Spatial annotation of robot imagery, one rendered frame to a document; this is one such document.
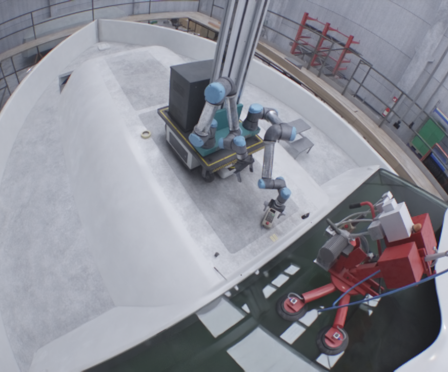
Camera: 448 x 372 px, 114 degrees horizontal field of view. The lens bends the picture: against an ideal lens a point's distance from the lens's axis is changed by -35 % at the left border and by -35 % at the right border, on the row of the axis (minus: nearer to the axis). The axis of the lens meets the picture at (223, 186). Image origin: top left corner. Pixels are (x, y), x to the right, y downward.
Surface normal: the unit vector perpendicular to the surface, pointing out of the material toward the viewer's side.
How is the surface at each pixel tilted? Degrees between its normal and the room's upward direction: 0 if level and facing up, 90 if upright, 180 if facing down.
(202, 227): 0
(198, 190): 0
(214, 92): 82
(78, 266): 0
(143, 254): 34
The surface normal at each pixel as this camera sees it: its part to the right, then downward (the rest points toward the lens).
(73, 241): 0.18, -0.58
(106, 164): -0.26, -0.30
